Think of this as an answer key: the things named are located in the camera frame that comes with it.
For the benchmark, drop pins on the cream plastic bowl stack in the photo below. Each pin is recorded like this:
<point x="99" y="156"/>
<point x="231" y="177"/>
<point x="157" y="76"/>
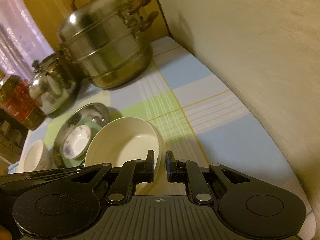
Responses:
<point x="124" y="139"/>

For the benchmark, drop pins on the white floral ceramic bowl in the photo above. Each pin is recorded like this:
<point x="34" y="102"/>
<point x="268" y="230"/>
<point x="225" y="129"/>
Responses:
<point x="37" y="158"/>

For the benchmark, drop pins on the cooking oil bottle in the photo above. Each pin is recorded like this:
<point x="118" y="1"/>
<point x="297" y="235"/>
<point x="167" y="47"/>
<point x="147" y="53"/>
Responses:
<point x="16" y="101"/>

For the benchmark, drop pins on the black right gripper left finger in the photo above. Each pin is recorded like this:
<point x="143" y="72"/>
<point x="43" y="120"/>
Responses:
<point x="126" y="178"/>

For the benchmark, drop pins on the person's left hand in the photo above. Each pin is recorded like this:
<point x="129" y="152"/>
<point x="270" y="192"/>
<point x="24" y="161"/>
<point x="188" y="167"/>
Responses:
<point x="5" y="234"/>

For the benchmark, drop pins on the checkered tablecloth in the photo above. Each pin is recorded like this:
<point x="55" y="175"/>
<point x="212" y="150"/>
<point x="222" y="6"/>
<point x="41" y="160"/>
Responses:
<point x="256" y="194"/>

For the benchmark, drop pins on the small floral ceramic dish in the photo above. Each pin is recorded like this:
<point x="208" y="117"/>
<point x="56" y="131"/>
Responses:
<point x="77" y="142"/>

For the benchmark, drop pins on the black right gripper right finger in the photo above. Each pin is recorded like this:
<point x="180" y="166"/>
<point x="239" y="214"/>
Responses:
<point x="192" y="176"/>

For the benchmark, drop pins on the large stainless steel plate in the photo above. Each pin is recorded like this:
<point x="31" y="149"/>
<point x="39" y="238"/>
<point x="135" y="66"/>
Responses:
<point x="95" y="112"/>

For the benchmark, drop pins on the stainless steel kettle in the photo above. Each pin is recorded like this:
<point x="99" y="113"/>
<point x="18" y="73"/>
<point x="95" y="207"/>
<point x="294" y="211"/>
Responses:
<point x="53" y="87"/>

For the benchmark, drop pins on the stainless steel steamer pot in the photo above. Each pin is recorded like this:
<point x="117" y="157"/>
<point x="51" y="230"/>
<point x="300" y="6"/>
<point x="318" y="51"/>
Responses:
<point x="107" y="39"/>

